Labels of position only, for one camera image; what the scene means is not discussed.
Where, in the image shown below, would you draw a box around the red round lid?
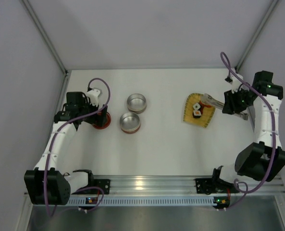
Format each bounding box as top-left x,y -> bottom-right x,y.
92,112 -> 112,130

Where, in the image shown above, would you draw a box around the metal serving tongs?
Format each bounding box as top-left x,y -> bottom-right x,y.
200,94 -> 248,120

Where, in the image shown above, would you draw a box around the red food piece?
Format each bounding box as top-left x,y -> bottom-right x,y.
199,101 -> 211,108

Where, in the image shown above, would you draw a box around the orange topped sushi roll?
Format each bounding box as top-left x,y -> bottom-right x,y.
192,110 -> 202,119

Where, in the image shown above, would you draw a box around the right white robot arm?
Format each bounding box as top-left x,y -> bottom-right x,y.
222,71 -> 285,183

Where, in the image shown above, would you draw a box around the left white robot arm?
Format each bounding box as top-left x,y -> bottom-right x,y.
24,88 -> 110,205

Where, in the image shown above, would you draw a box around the near metal round tin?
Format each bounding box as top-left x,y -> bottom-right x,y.
119,112 -> 141,134

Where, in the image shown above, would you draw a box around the metal round tin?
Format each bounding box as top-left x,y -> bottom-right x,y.
126,93 -> 147,114
119,112 -> 141,134

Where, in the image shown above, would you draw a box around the far metal round tin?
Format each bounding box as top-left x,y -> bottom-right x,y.
126,93 -> 147,114

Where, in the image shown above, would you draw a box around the bamboo woven tray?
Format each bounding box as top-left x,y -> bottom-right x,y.
183,93 -> 215,128

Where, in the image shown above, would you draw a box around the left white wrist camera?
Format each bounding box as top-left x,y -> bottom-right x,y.
86,88 -> 102,107

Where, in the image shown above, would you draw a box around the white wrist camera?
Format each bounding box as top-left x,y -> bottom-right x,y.
86,88 -> 102,107
224,72 -> 242,93

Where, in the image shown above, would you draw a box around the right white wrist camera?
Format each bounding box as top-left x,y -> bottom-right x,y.
224,72 -> 242,93

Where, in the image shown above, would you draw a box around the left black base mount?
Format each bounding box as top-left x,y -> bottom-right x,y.
74,179 -> 111,195

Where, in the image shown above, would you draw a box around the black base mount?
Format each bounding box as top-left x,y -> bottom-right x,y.
195,178 -> 239,195
74,179 -> 111,195

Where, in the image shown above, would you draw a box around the aluminium mounting rail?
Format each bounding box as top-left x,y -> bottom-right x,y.
24,175 -> 285,196

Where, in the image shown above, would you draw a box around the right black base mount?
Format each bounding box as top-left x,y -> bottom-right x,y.
195,178 -> 239,195

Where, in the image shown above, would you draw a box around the slotted cable duct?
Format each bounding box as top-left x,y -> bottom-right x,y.
66,196 -> 230,207

